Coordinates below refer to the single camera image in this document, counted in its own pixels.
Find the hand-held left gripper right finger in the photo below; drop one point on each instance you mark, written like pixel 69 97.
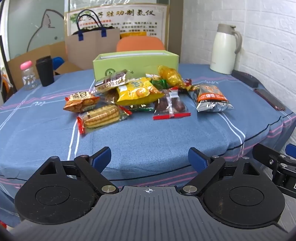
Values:
pixel 197 160

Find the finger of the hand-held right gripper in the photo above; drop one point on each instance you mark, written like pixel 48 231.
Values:
pixel 266 154
pixel 291 151

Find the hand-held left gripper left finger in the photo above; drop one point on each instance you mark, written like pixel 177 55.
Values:
pixel 101 157

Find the golden yellow candy packet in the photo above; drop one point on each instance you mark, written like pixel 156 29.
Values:
pixel 171 75

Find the green cardboard box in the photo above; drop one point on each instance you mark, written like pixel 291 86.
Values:
pixel 138 63

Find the clear biscuit packet red ends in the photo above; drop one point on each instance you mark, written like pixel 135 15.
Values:
pixel 101 115

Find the blue plaid tablecloth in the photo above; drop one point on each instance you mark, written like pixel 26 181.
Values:
pixel 150 139

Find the smartphone in pink case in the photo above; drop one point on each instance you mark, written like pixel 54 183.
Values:
pixel 270 99

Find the orange cracker packet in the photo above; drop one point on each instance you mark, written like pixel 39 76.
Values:
pixel 79 100

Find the clear packet of brown pastry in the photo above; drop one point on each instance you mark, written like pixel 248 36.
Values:
pixel 111 96

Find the clear packet of red dates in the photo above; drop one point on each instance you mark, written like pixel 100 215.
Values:
pixel 170 104

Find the silver orange snack packet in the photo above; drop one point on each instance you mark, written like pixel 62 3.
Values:
pixel 212 98

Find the clear packet green label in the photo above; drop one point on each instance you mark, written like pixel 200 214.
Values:
pixel 142 108

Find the yellow snack bag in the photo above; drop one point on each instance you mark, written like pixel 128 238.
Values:
pixel 136 91

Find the small red candy wrapper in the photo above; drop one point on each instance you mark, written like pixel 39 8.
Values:
pixel 188 84

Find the brown wafer packet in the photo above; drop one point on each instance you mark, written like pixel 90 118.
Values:
pixel 113 81

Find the dark green candy packet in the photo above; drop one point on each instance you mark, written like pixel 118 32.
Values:
pixel 160 83

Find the black cup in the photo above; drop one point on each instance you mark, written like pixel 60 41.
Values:
pixel 45 71

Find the blue plastic item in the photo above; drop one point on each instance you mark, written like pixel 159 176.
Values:
pixel 57 62

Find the clear bottle pink lid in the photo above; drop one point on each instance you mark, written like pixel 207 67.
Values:
pixel 29 77

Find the white thermos jug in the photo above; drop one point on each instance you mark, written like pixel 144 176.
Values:
pixel 223 51

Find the orange chair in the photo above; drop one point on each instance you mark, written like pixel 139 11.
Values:
pixel 141 44

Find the open cardboard box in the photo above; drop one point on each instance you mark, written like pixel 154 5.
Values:
pixel 27 56

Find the framed calligraphy poster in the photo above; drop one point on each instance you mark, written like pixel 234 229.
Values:
pixel 138 20

